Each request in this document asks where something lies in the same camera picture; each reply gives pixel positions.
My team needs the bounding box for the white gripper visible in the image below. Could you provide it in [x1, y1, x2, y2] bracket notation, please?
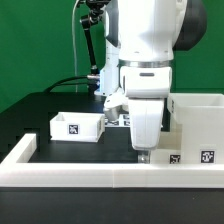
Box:
[128, 99, 164, 164]

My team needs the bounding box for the white front drawer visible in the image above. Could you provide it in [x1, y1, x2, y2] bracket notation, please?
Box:
[150, 132, 181, 164]

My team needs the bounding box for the white drawer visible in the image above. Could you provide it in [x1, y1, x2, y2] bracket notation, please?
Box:
[50, 112, 105, 142]
[150, 132, 181, 164]

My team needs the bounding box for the white drawer cabinet box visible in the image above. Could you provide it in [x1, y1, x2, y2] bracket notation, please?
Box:
[167, 93, 224, 164]

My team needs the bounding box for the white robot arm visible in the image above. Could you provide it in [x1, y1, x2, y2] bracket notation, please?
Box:
[100, 0, 207, 163]

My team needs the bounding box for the white tag sheet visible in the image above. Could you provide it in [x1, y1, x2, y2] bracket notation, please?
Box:
[105, 114, 130, 127]

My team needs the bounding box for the white U-shaped boundary fence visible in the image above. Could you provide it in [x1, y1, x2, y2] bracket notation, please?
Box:
[0, 133, 224, 188]

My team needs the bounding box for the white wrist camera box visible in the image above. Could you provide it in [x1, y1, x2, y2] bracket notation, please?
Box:
[103, 87, 130, 122]

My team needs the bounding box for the white thin cable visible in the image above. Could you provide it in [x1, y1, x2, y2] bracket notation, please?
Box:
[71, 0, 83, 94]

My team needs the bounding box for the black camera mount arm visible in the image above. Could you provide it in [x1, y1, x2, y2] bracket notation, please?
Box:
[80, 0, 111, 76]

